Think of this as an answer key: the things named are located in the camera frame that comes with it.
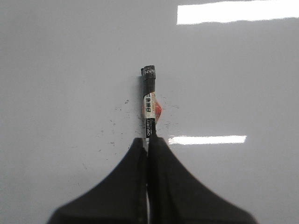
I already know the white whiteboard with aluminium frame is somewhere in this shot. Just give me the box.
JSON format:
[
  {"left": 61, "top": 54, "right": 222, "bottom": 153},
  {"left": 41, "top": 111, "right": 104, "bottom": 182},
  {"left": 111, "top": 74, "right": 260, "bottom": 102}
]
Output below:
[{"left": 0, "top": 0, "right": 299, "bottom": 224}]

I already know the black and white whiteboard marker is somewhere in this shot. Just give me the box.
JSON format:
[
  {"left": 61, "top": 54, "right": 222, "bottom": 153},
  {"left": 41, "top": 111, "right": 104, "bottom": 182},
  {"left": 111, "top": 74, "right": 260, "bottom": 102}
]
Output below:
[{"left": 141, "top": 65, "right": 162, "bottom": 153}]

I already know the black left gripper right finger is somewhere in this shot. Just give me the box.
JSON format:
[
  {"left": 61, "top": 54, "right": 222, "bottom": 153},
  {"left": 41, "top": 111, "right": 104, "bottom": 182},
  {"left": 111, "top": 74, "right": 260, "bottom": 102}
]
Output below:
[{"left": 148, "top": 137, "right": 257, "bottom": 224}]

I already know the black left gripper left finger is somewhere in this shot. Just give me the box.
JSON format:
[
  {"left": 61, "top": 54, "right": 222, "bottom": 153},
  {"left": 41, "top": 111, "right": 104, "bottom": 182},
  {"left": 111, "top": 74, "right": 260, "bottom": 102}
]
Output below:
[{"left": 48, "top": 138, "right": 148, "bottom": 224}]

